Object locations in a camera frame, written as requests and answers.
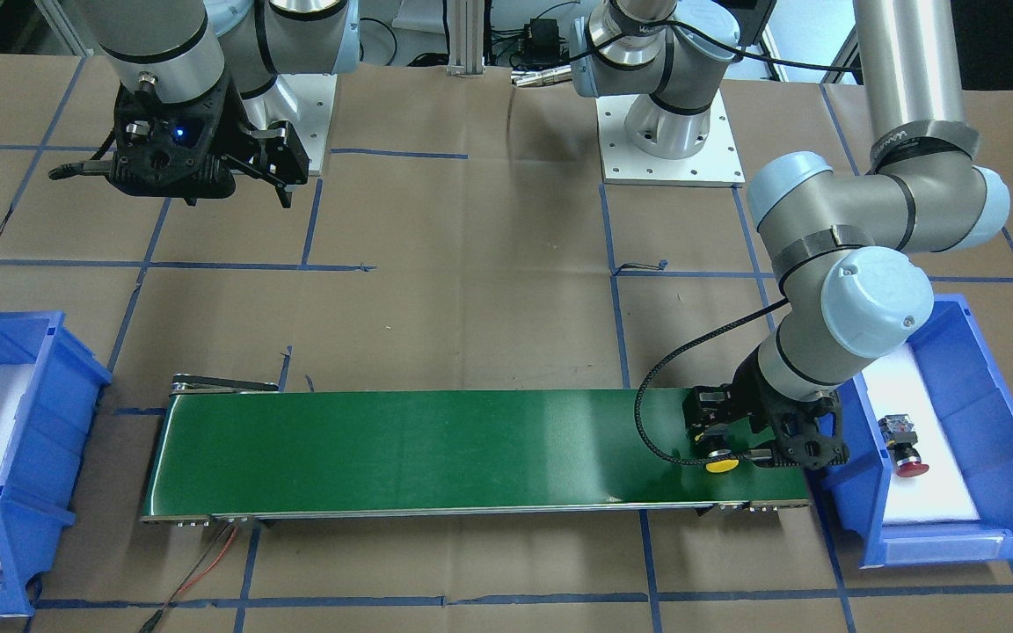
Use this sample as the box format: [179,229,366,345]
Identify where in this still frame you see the aluminium frame post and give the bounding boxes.
[443,1,490,76]

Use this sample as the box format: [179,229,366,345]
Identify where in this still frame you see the red black conveyor wires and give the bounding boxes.
[139,520,248,633]

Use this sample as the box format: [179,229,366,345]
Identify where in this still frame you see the green conveyor belt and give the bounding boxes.
[141,388,811,524]

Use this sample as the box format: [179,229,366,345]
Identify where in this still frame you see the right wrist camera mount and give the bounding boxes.
[46,84,237,199]

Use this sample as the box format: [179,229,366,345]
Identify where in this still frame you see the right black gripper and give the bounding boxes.
[164,69,310,208]

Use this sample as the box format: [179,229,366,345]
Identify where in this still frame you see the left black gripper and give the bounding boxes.
[682,357,800,469]

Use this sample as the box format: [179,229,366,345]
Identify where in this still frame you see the red push button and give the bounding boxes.
[878,414,931,478]

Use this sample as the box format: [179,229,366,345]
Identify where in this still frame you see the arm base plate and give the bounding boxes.
[595,92,747,187]
[243,75,339,176]

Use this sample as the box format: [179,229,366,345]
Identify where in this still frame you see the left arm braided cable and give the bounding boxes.
[634,297,793,467]

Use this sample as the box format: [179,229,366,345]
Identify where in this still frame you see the yellow push button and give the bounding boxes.
[704,448,742,474]

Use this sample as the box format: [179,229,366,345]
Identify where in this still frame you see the blue bin with buttons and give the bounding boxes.
[821,294,1013,568]

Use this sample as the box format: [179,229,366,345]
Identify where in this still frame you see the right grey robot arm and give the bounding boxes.
[48,1,361,208]

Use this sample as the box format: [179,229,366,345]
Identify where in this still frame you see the blue empty bin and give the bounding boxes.
[0,311,112,617]

